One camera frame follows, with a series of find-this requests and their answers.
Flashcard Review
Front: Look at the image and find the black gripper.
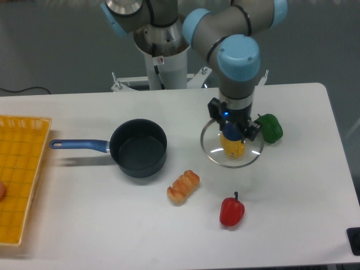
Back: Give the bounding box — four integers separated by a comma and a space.
208, 97, 262, 141

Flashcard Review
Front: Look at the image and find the glass lid blue knob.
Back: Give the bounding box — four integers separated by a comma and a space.
200, 119, 264, 168

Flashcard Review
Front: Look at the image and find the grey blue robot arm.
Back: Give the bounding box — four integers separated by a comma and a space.
101, 1, 288, 141

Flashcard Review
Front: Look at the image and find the yellow bell pepper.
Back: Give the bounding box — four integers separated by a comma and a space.
220, 134, 245, 159

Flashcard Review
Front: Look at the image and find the green bell pepper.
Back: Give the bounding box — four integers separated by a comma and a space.
255, 114, 284, 144

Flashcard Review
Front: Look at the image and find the red bell pepper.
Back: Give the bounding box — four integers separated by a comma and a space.
219, 191, 245, 227

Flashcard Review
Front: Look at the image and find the toy bread loaf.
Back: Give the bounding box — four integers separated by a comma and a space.
166, 170, 200, 205

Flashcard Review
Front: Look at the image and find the black table corner device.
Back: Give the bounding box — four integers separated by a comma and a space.
346, 227, 360, 256

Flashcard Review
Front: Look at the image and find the yellow woven basket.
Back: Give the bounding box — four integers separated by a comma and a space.
1, 115, 52, 246

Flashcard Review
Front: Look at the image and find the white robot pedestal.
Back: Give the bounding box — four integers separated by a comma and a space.
110, 21, 268, 93

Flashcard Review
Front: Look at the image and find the dark saucepan blue handle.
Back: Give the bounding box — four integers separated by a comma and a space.
49, 119, 168, 178

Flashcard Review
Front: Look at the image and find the black floor cable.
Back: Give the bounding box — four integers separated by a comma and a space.
0, 86, 53, 95

